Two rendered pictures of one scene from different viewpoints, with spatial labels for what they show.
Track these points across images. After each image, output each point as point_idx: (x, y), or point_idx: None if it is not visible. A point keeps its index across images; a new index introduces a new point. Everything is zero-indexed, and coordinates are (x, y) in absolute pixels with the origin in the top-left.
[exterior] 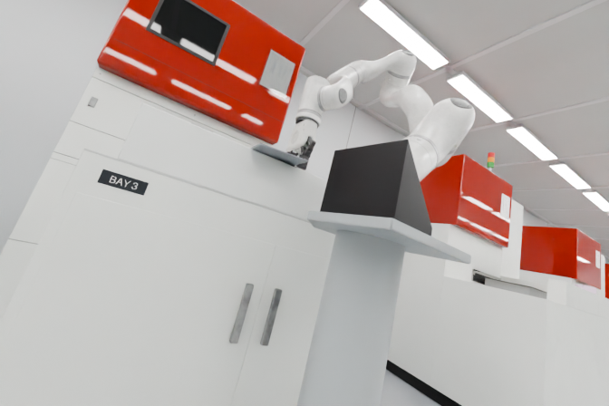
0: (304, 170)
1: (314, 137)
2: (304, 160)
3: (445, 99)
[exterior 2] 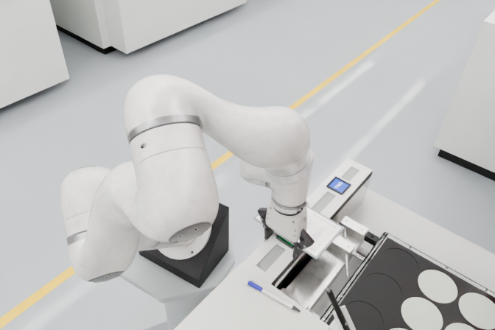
0: (330, 324)
1: (267, 211)
2: (256, 217)
3: (105, 168)
